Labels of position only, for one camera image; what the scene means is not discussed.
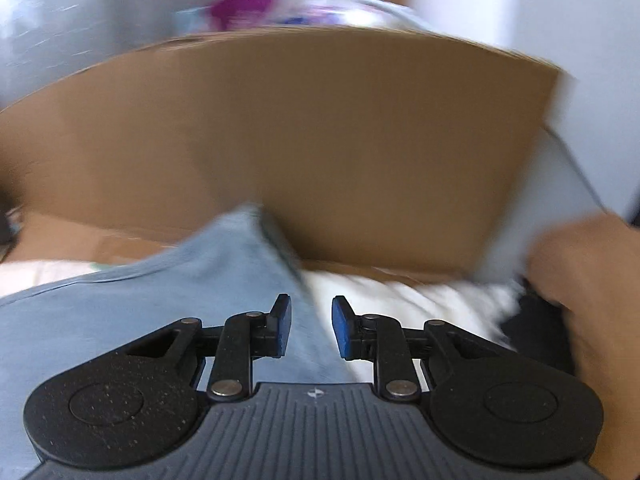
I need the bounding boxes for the blue denim pants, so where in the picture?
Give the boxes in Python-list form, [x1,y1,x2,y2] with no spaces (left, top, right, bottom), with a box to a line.
[0,202,362,480]

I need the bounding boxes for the cream bear print bedsheet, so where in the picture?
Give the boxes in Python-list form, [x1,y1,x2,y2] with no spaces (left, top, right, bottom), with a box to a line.
[1,260,523,347]

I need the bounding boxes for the brown cardboard sheet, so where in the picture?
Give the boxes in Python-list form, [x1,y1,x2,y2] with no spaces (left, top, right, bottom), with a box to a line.
[1,27,562,280]

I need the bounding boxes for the brown cushion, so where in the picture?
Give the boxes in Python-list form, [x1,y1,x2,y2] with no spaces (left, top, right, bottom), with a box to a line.
[526,211,639,479]

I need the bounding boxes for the purple white refill pouch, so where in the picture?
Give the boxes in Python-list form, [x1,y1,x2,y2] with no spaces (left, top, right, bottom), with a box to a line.
[172,0,430,36]

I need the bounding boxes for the grey wrapped mattress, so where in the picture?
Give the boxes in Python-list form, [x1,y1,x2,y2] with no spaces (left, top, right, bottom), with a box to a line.
[1,0,213,105]

